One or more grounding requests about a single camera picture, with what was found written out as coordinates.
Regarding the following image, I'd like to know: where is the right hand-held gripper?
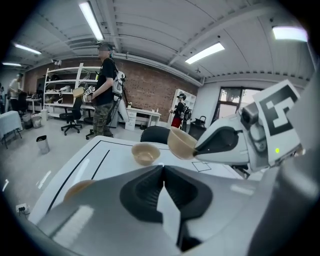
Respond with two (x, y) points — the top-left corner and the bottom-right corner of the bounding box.
(194, 79), (306, 173)

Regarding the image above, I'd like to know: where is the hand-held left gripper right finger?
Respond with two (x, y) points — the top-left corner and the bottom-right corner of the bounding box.
(163, 165), (278, 253)

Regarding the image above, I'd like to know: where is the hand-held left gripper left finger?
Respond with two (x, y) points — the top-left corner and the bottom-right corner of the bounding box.
(37, 164), (181, 253)

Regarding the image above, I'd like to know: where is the black bag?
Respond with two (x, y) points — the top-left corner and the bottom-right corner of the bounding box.
(188, 115), (208, 141)

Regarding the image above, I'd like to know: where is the dark framed window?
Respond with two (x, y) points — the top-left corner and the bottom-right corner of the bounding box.
(218, 86), (266, 121)

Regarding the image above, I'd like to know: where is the black chair backrest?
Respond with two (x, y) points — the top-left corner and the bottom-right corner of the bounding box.
(139, 125), (172, 145)

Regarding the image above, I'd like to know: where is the metal trash can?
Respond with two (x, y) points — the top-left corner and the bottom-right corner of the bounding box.
(36, 135), (51, 155)

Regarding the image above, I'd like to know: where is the white desk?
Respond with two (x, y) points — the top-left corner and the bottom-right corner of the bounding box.
(124, 106), (162, 131)

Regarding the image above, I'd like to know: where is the mesh waste bin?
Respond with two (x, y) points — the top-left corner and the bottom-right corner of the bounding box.
(31, 113), (42, 129)

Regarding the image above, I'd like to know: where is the table with white cloth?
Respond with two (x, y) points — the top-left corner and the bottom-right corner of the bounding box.
(0, 110), (23, 150)

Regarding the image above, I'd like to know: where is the white shelving rack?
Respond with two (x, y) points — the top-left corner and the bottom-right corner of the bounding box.
(42, 62), (101, 119)

